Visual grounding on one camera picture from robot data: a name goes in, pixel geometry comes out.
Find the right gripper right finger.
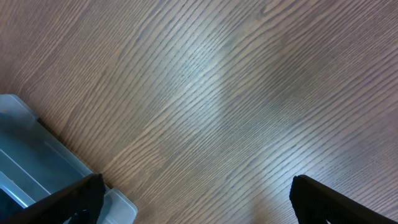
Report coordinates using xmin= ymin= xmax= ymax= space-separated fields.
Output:
xmin=289 ymin=175 xmax=397 ymax=224

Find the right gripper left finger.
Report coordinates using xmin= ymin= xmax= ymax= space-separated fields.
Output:
xmin=1 ymin=174 xmax=106 ymax=224

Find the clear plastic storage bin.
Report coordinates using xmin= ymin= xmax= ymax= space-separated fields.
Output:
xmin=0 ymin=94 xmax=139 ymax=224

